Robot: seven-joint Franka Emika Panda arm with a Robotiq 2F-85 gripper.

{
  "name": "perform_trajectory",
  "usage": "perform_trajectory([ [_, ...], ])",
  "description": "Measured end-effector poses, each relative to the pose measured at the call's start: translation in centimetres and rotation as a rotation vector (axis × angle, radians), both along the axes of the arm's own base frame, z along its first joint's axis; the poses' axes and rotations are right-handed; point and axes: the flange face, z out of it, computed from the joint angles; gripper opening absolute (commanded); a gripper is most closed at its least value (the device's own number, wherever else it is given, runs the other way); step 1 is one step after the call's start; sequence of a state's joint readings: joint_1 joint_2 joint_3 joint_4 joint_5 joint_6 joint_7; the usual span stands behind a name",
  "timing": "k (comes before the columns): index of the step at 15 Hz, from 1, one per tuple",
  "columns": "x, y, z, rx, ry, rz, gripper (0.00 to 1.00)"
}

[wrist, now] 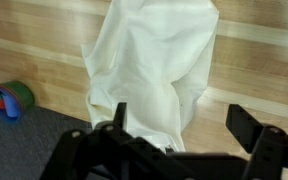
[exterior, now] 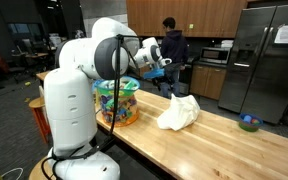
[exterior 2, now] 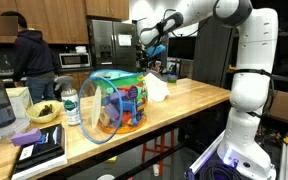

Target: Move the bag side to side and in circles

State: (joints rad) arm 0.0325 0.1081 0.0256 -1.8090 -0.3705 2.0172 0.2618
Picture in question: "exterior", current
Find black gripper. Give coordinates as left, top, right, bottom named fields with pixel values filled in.
left=152, top=75, right=170, bottom=92

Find white cloth tote bag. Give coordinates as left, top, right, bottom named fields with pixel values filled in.
left=156, top=93, right=202, bottom=132

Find clear tub of toy blocks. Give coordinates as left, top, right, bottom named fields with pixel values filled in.
left=94, top=75, right=141, bottom=128

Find person in dark hoodie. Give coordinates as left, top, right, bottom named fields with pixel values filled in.
left=159, top=17, right=190, bottom=99

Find wooden base cabinet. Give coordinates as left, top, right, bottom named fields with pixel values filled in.
left=189, top=64, right=228, bottom=101

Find silver microwave oven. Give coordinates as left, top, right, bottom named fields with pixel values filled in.
left=199, top=46, right=232, bottom=65

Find stack of white containers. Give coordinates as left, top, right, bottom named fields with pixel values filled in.
left=221, top=39, right=234, bottom=48

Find green bowl blue rim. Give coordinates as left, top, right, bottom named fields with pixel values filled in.
left=238, top=112, right=264, bottom=133

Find stainless steel refrigerator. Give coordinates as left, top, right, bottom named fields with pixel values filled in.
left=218, top=3, right=288, bottom=125

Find wooden stool orange legs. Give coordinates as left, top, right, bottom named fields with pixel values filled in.
left=28, top=96, right=52, bottom=144

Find office desk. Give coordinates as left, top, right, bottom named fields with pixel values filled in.
left=12, top=51, right=50, bottom=78

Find round wooden stool seat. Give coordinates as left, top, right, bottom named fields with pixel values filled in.
left=28, top=156, right=57, bottom=180

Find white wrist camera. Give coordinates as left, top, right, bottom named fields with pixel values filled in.
left=162, top=58, right=173, bottom=68

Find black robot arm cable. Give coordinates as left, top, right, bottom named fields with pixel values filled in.
left=40, top=33, right=142, bottom=180

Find wooden wall cabinets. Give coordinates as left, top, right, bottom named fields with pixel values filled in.
left=126, top=0, right=248, bottom=38

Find white floor cable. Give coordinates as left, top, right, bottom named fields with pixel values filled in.
left=0, top=167, right=24, bottom=180

